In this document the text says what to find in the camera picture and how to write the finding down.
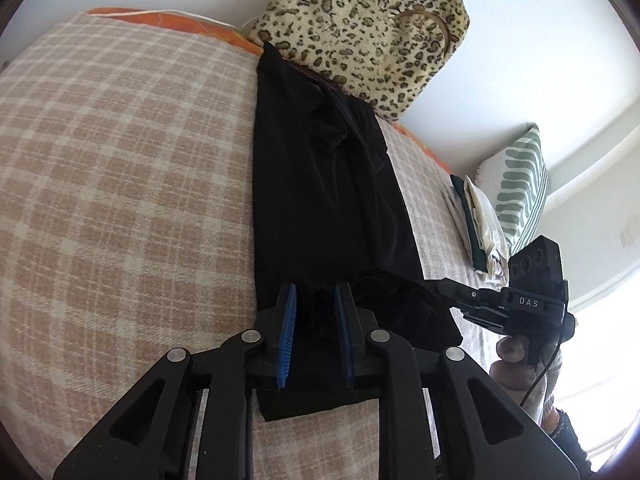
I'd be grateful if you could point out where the person's right forearm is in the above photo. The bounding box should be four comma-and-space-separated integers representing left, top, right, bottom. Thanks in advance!
540, 395, 601, 476

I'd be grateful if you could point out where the cream cloth bag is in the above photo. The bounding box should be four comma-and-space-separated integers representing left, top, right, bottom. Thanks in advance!
465, 175, 511, 277

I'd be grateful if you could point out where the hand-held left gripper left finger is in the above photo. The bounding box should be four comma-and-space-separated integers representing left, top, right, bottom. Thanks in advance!
52, 281, 298, 480

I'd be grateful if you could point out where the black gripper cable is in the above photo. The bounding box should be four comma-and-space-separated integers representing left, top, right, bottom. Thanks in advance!
520, 310, 576, 407

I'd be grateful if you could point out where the leopard print cushion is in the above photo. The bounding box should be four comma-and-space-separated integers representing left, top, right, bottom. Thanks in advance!
246, 0, 471, 123

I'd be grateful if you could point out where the orange patterned bed sheet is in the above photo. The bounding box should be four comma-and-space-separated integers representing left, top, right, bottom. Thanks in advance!
85, 7, 453, 176

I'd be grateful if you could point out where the person's right hand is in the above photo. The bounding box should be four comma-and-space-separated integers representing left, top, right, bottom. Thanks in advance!
490, 335, 563, 426

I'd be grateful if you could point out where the black mesh top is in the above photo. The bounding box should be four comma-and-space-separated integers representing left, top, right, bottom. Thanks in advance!
251, 41, 463, 423

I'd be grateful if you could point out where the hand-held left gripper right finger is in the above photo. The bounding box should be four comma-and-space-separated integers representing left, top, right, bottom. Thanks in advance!
334, 281, 583, 480

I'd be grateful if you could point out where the green striped white pillow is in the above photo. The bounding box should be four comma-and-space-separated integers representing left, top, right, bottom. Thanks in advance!
477, 124, 550, 258

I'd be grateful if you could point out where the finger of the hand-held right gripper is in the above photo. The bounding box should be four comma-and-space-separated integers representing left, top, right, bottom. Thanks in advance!
447, 296, 496, 315
430, 278, 485, 298

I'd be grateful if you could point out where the pink plaid blanket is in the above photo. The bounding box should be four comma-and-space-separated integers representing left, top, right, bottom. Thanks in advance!
0, 10, 506, 480

